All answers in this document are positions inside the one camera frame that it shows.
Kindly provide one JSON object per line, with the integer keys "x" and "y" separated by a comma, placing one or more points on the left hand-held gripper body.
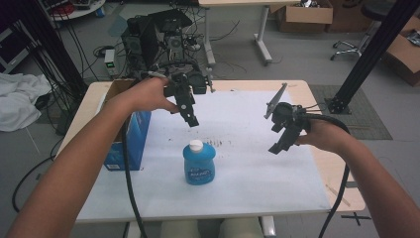
{"x": 181, "y": 90}

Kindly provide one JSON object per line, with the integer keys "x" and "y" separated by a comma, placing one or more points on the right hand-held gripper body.
{"x": 290, "y": 117}

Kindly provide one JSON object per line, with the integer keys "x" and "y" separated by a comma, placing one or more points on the blue bottle with white cap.
{"x": 199, "y": 163}

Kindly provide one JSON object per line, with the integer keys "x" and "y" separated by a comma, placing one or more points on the person's left hand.
{"x": 148, "y": 95}

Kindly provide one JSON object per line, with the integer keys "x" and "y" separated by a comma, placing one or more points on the person's right hand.
{"x": 322, "y": 135}

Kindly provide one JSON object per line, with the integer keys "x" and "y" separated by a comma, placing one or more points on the white table mat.
{"x": 251, "y": 172}

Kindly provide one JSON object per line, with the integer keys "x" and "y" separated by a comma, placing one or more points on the black computer tower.
{"x": 145, "y": 43}

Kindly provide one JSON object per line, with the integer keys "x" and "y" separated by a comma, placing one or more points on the blue cardboard box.
{"x": 132, "y": 139}

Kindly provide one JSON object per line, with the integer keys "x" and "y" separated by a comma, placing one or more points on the dark floor mat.
{"x": 366, "y": 119}

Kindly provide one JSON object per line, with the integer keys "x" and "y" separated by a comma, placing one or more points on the white-legged desk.
{"x": 261, "y": 33}

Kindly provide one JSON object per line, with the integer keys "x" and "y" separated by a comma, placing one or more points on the brown cardboard box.
{"x": 404, "y": 56}
{"x": 307, "y": 15}

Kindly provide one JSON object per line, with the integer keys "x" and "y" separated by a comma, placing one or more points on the office chair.
{"x": 363, "y": 36}

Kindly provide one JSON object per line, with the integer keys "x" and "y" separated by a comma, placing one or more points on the round white table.
{"x": 79, "y": 10}

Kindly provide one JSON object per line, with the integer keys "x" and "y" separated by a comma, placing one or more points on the white crumpled cloth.
{"x": 20, "y": 99}

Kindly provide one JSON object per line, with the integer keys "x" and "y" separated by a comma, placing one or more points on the black aluminium post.
{"x": 373, "y": 53}

